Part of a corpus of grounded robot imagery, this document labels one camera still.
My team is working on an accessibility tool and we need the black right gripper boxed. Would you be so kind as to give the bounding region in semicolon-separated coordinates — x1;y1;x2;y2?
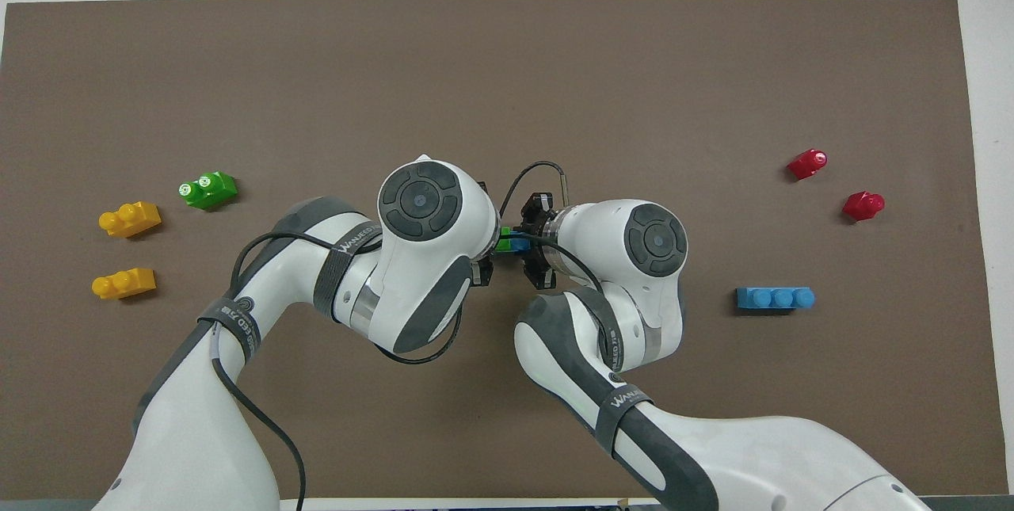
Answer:
515;193;559;291

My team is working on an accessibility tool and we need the brown table mat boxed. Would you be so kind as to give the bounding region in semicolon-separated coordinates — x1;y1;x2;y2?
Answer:
0;0;1011;501

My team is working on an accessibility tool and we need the red one-stud toy brick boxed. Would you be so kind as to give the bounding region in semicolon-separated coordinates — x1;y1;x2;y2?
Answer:
842;192;886;221
787;148;829;181

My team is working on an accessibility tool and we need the yellow two-stud toy brick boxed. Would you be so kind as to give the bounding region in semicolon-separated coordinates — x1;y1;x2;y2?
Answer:
91;268;157;301
98;201;162;239

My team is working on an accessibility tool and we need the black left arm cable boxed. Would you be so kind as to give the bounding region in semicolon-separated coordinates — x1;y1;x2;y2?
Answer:
210;232;464;511

